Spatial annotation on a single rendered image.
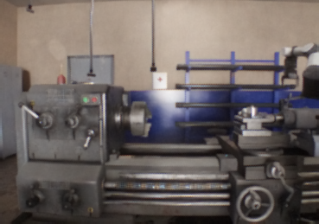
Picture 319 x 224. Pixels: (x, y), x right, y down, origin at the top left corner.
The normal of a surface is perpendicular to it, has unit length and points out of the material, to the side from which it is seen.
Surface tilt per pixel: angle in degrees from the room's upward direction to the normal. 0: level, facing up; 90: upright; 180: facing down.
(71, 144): 90
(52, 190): 90
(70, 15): 90
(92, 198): 90
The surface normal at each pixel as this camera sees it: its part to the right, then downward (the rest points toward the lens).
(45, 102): -0.04, 0.05
